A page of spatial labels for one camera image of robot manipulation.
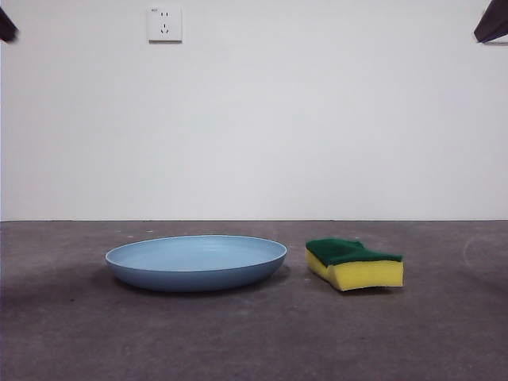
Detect yellow sponge with green pad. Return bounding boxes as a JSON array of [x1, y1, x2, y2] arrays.
[[304, 237, 405, 293]]

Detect white wall power socket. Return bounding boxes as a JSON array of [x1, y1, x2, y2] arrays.
[[148, 5, 184, 44]]

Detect light blue round plate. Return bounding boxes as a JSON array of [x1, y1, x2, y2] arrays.
[[105, 234, 288, 294]]

